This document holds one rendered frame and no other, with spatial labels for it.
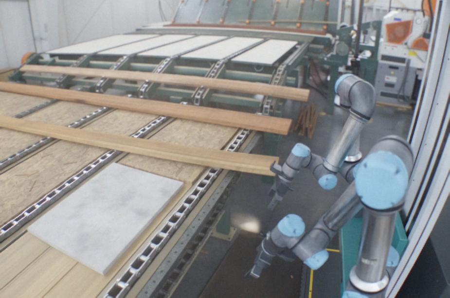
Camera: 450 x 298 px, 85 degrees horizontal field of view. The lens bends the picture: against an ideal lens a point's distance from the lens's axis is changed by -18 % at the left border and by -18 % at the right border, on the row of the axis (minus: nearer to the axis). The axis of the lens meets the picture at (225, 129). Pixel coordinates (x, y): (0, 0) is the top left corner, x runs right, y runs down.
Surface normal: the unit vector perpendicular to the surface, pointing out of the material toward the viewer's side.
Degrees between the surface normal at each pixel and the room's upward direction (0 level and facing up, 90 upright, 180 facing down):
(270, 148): 90
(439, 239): 0
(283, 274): 0
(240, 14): 47
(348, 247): 0
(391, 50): 90
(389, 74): 90
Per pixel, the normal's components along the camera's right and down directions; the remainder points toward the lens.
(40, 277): 0.00, -0.90
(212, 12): -0.27, -0.33
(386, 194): -0.65, 0.20
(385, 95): -0.37, 0.40
